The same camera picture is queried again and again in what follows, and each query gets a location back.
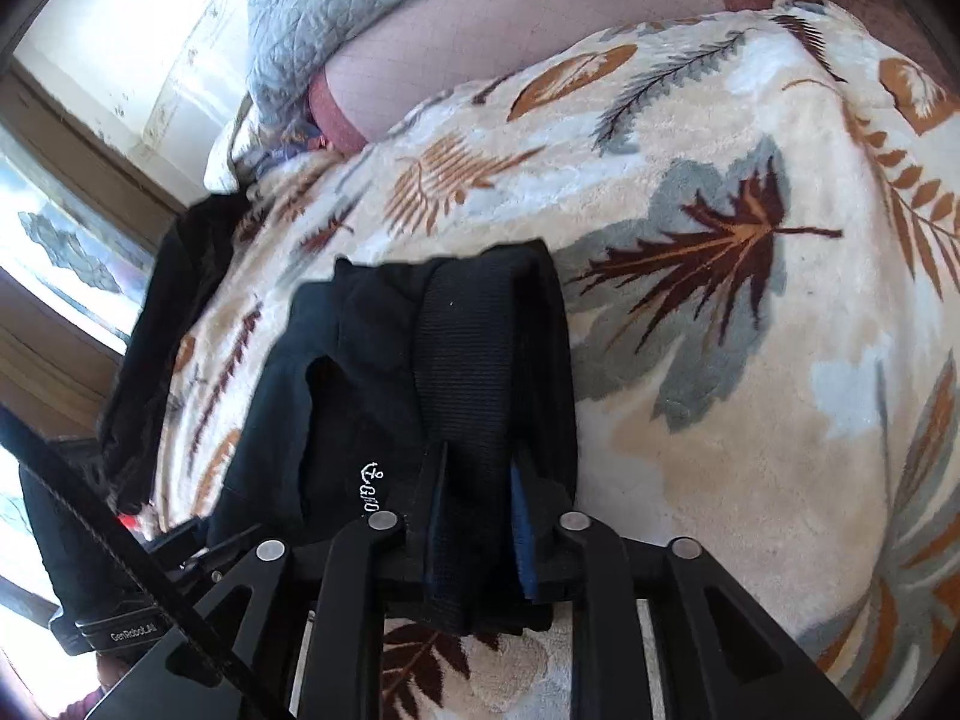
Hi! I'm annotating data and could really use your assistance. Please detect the black pants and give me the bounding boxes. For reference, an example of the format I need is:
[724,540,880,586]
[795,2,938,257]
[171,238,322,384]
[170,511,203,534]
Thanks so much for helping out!
[206,238,578,638]

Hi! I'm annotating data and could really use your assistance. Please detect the leaf-print fleece blanket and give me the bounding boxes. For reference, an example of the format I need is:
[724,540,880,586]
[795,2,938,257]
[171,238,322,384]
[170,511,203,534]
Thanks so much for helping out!
[127,0,960,720]

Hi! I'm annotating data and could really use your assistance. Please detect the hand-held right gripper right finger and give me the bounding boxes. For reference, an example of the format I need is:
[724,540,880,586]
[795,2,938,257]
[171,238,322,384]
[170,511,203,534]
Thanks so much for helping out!
[510,457,863,720]

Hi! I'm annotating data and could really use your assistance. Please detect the wooden window frame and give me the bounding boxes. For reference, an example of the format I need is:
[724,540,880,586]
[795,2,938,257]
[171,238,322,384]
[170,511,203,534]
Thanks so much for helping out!
[0,67,188,421]

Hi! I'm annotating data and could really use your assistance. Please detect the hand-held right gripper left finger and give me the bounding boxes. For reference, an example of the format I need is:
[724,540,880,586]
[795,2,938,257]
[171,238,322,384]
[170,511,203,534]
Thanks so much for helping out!
[135,441,452,720]

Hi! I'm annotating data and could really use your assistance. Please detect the black strap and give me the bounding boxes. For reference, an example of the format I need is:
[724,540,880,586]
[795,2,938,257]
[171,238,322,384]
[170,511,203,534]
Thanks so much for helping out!
[0,405,278,720]

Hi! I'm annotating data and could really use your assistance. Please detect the dark cloth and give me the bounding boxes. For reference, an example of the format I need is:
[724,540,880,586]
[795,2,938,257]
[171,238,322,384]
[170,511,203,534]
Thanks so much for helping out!
[97,195,256,518]

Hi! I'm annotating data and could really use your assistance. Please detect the grey quilted blanket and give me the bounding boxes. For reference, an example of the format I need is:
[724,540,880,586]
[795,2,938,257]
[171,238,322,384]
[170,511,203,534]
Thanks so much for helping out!
[247,0,571,128]

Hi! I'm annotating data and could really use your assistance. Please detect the pink checked pillow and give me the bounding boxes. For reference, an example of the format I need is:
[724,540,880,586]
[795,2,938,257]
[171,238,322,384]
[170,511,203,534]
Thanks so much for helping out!
[311,0,773,155]

